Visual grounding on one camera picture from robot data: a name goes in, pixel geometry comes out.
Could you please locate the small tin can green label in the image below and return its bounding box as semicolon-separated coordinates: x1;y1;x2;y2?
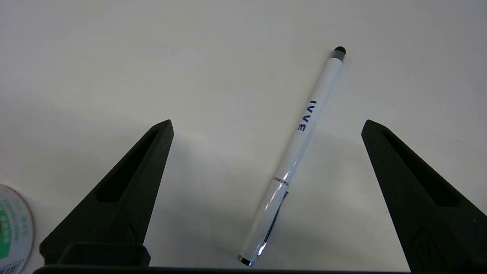
0;184;35;274

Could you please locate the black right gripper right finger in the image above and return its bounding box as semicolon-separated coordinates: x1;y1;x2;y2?
361;119;487;274

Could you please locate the white pen with blue print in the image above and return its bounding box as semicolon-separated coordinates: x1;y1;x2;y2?
238;46;347;267

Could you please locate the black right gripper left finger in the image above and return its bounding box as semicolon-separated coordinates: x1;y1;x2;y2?
40;119;175;267

